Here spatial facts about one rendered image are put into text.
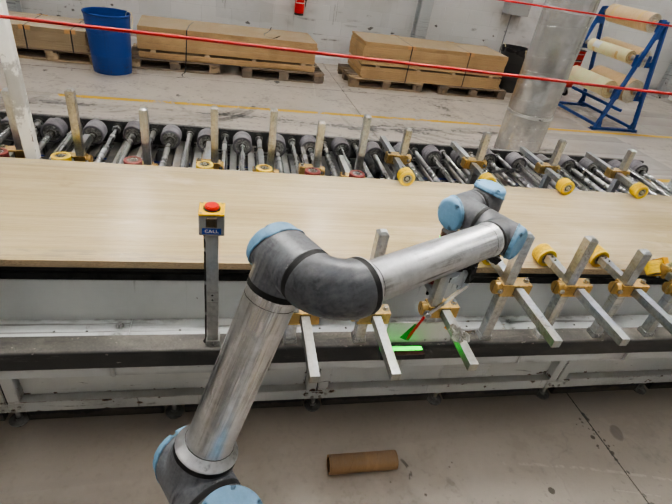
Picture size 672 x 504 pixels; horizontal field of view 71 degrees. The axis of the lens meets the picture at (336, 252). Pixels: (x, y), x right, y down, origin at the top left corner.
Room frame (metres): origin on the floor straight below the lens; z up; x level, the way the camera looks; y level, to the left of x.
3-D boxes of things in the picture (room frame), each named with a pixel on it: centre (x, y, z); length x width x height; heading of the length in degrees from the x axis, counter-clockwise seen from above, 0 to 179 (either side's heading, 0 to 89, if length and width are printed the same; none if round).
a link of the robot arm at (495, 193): (1.23, -0.40, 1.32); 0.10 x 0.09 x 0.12; 135
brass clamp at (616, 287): (1.51, -1.12, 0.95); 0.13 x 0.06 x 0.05; 105
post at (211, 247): (1.11, 0.36, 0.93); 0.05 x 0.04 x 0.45; 105
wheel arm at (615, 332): (1.42, -0.90, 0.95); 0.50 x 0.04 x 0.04; 15
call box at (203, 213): (1.11, 0.36, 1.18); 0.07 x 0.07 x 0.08; 15
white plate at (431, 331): (1.27, -0.35, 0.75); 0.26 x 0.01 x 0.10; 105
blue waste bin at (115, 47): (6.08, 3.26, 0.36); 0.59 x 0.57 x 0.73; 18
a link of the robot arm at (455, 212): (1.14, -0.32, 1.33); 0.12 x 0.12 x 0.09; 45
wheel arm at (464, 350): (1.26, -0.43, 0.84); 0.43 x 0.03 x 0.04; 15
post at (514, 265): (1.37, -0.62, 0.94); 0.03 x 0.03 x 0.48; 15
